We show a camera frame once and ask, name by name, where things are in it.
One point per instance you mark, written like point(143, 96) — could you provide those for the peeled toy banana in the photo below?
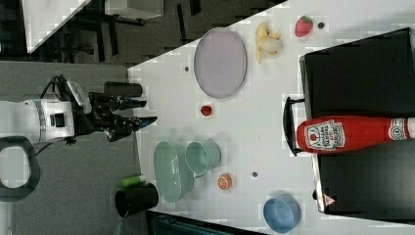
point(266, 41)

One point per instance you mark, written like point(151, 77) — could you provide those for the black toaster oven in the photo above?
point(370, 77)

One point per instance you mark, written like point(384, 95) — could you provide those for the large toy strawberry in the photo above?
point(304, 26)

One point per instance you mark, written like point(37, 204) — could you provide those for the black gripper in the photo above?
point(101, 117)

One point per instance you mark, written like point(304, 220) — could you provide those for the green oval colander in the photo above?
point(174, 178)

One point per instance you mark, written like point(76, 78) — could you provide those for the small toy strawberry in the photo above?
point(206, 110)

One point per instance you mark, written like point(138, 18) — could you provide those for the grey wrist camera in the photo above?
point(80, 96)

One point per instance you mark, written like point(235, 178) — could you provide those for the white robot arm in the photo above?
point(28, 123)

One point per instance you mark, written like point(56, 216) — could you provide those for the green bottle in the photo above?
point(133, 181)

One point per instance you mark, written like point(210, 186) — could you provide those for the purple round plate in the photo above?
point(220, 63)

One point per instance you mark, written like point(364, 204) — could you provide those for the toy orange half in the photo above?
point(224, 181)

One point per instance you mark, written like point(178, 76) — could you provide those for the blue bowl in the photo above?
point(282, 213)

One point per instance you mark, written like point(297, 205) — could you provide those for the black cylinder post near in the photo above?
point(133, 200)

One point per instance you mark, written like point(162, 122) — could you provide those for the green mug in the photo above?
point(202, 156)

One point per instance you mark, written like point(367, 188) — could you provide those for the red ketchup bottle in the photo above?
point(336, 134)

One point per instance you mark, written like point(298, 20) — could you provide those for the white side table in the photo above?
point(42, 18)

